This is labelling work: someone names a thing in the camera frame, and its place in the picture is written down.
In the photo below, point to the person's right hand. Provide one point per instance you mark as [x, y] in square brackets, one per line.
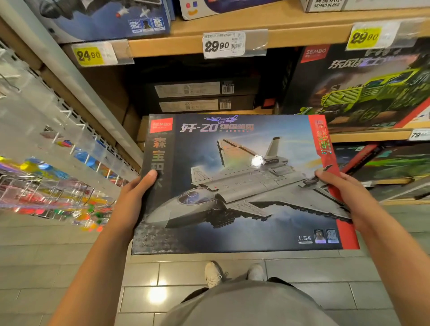
[353, 198]

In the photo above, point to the person's left hand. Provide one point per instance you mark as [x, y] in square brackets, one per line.
[131, 205]

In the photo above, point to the pile of small toy packets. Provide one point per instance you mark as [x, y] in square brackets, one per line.
[67, 201]

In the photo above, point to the grey fighter jet box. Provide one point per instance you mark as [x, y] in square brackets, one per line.
[255, 188]

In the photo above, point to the row of blue jet boxes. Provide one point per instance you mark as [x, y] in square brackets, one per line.
[101, 20]

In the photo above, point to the row of blue warship boxes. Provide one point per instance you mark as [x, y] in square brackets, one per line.
[222, 7]

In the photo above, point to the person's left forearm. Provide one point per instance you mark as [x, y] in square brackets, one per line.
[91, 282]

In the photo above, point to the person's black trousers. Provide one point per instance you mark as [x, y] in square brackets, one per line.
[195, 292]

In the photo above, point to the person's grey clothing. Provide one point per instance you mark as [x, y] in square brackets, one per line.
[248, 305]

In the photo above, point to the wooden shelf unit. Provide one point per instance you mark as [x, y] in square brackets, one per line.
[289, 30]

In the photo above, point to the grey display carton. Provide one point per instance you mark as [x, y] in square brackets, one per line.
[363, 4]

